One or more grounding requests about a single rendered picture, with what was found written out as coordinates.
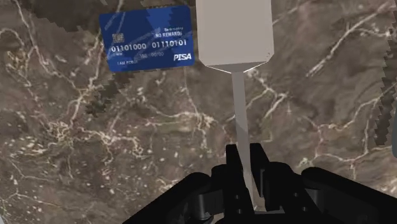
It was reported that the grey metal spatula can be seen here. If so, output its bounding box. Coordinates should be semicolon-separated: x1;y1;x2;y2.
195;0;275;212

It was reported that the blue bank card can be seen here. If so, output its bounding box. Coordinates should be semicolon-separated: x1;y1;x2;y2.
99;4;195;73

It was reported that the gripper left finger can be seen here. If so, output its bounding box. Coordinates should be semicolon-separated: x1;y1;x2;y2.
122;143;255;224

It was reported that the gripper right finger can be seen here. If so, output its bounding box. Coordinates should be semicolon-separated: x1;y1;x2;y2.
249;143;397;224

